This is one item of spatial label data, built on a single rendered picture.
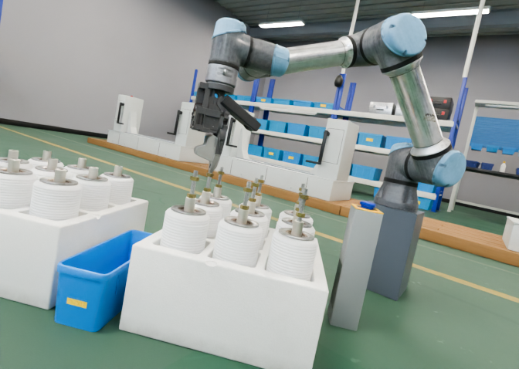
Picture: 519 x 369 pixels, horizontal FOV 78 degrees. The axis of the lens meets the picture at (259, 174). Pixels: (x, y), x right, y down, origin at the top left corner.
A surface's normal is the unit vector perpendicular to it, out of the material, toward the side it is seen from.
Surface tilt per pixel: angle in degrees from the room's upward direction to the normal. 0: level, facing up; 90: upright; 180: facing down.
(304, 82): 90
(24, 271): 90
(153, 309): 90
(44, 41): 90
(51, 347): 0
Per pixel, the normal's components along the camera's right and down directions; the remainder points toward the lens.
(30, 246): -0.12, 0.06
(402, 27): 0.25, 0.02
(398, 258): -0.56, -0.04
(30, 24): 0.80, 0.20
